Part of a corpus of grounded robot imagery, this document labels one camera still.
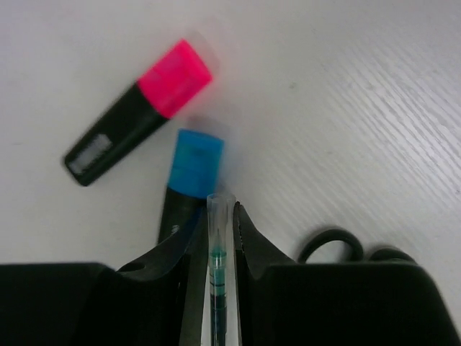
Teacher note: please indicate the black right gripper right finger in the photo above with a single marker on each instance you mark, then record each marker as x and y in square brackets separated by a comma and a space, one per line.
[330, 302]

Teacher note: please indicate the pink cap black highlighter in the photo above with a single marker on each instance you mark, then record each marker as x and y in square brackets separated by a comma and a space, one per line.
[146, 105]

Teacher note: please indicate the black handled scissors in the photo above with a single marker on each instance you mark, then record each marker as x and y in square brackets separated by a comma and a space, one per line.
[354, 248]

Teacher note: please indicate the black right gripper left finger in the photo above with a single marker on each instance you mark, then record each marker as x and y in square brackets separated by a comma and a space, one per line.
[156, 299]

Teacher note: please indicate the blue cap black highlighter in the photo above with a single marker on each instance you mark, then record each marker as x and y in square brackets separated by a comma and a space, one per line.
[193, 176]

